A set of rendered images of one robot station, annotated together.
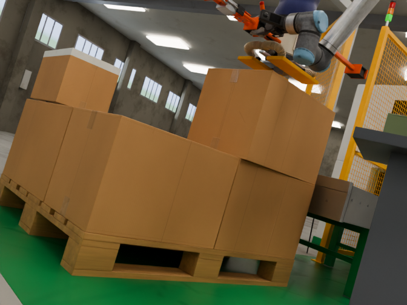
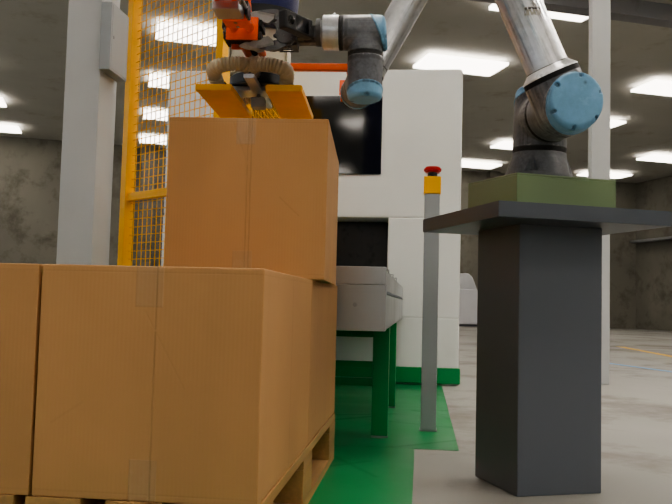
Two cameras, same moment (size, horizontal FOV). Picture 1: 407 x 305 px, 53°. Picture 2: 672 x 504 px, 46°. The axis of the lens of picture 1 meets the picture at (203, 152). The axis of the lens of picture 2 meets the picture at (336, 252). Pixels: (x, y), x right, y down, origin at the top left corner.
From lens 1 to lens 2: 1.15 m
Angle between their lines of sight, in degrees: 43
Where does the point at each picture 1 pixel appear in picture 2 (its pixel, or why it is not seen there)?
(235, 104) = (267, 186)
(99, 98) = not seen: outside the picture
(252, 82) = (292, 142)
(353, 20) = (407, 26)
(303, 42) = (368, 70)
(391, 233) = (543, 332)
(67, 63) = not seen: outside the picture
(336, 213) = (376, 320)
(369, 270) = (529, 388)
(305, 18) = (362, 28)
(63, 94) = not seen: outside the picture
